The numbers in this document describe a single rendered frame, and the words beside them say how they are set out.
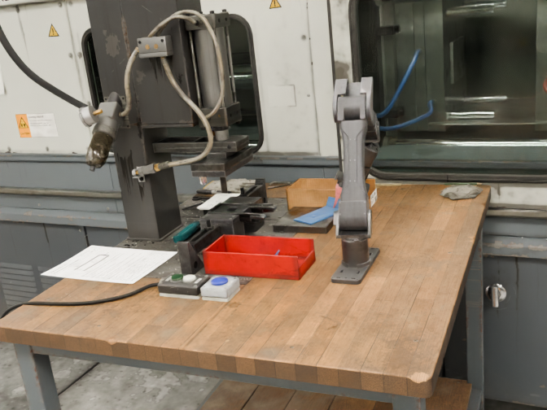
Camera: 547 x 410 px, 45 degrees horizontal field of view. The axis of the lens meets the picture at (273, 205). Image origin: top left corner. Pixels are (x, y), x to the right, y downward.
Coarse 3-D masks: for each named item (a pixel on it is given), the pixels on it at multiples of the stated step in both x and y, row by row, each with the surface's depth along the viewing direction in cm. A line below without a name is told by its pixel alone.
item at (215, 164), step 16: (224, 128) 178; (160, 144) 184; (176, 144) 182; (192, 144) 180; (224, 144) 177; (240, 144) 177; (208, 160) 176; (224, 160) 174; (240, 160) 180; (192, 176) 176; (208, 176) 174; (224, 176) 172
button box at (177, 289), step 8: (160, 280) 158; (168, 280) 156; (200, 280) 154; (208, 280) 156; (144, 288) 158; (160, 288) 155; (168, 288) 154; (176, 288) 153; (184, 288) 152; (192, 288) 151; (120, 296) 156; (128, 296) 156; (168, 296) 154; (176, 296) 154; (184, 296) 153; (192, 296) 152; (200, 296) 152; (16, 304) 160; (24, 304) 159; (32, 304) 158; (40, 304) 157; (48, 304) 157; (56, 304) 156; (64, 304) 155; (72, 304) 155; (80, 304) 155; (88, 304) 155; (8, 312) 162
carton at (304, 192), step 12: (300, 180) 214; (312, 180) 212; (324, 180) 211; (336, 180) 209; (372, 180) 205; (288, 192) 204; (300, 192) 202; (312, 192) 201; (324, 192) 199; (372, 192) 206; (288, 204) 205; (300, 204) 204; (312, 204) 202; (324, 204) 201; (372, 204) 202
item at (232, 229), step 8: (200, 224) 180; (216, 224) 178; (224, 224) 178; (232, 224) 177; (240, 224) 181; (248, 224) 191; (256, 224) 191; (264, 224) 196; (224, 232) 178; (232, 232) 177; (240, 232) 181; (216, 240) 180
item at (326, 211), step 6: (330, 198) 198; (330, 204) 198; (336, 204) 196; (318, 210) 196; (324, 210) 195; (330, 210) 195; (336, 210) 194; (300, 216) 192; (306, 216) 191; (318, 216) 190; (324, 216) 190; (306, 222) 187; (312, 222) 186
